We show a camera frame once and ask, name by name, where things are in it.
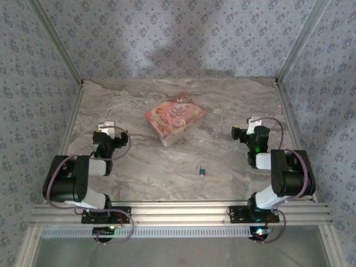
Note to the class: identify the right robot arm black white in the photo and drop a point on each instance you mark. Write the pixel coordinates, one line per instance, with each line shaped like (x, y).
(289, 178)

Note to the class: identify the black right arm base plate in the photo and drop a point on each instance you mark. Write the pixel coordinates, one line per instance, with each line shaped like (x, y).
(236, 214)

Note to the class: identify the aluminium frame corner post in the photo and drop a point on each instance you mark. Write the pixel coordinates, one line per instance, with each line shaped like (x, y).
(303, 41)
(55, 41)

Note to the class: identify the pink snack bag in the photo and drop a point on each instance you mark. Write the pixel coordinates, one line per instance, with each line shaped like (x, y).
(175, 118)

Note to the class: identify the small blue padlock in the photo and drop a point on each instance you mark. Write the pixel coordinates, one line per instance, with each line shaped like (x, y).
(202, 171)

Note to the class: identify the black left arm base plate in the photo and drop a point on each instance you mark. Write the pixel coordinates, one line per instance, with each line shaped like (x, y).
(122, 215)

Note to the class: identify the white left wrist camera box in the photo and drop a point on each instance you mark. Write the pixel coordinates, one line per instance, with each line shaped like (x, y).
(108, 128)

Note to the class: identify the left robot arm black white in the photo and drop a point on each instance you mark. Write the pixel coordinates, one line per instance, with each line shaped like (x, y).
(72, 180)

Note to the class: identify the aluminium table side rail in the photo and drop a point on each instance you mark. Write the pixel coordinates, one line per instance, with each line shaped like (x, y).
(294, 130)
(69, 130)

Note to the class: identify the grey metal sheet panel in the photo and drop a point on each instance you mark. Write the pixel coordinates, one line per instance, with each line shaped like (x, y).
(178, 253)

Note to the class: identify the aluminium mounting rail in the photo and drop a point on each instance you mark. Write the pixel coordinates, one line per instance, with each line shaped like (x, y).
(178, 212)

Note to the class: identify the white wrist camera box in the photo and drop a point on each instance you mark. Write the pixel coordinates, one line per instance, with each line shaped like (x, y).
(108, 128)
(253, 123)

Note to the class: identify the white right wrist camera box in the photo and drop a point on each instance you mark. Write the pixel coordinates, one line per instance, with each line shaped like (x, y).
(253, 123)

